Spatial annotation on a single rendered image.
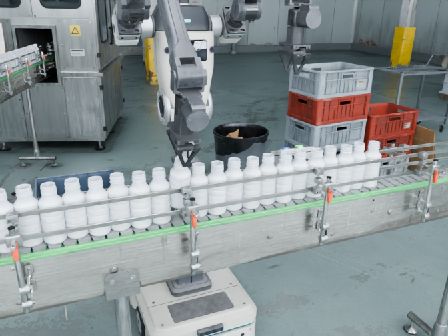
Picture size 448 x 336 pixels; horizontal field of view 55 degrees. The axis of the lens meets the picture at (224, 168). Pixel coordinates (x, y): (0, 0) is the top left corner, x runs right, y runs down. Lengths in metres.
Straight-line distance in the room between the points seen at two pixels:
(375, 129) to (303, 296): 2.03
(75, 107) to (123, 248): 3.77
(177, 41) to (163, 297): 1.41
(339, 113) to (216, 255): 2.59
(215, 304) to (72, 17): 3.45
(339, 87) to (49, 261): 2.91
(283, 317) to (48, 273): 1.54
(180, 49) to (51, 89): 3.92
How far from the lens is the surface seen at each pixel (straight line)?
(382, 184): 1.67
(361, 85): 3.85
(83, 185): 1.85
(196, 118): 1.03
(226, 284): 2.27
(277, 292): 2.67
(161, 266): 1.31
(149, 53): 8.83
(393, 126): 4.35
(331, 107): 3.68
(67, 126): 5.01
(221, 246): 1.35
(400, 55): 11.25
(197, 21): 1.86
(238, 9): 1.76
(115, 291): 1.31
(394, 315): 2.69
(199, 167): 1.24
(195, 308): 2.12
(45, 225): 1.22
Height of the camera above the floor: 1.62
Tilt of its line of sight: 22 degrees down
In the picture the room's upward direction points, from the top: 1 degrees clockwise
